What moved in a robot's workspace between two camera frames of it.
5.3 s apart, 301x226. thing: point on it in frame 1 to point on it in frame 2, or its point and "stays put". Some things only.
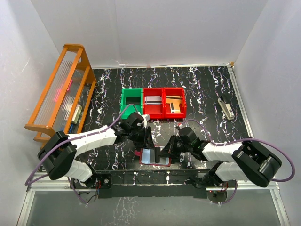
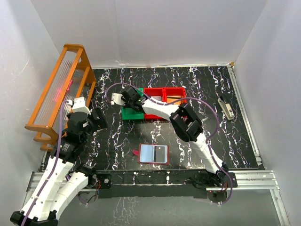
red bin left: [154, 111] stays put
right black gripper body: [173, 145] to [128, 96]
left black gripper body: [146, 137] to [99, 118]
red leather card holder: [147, 156] stays put
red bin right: [175, 91] stays put
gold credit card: [175, 100] stays put
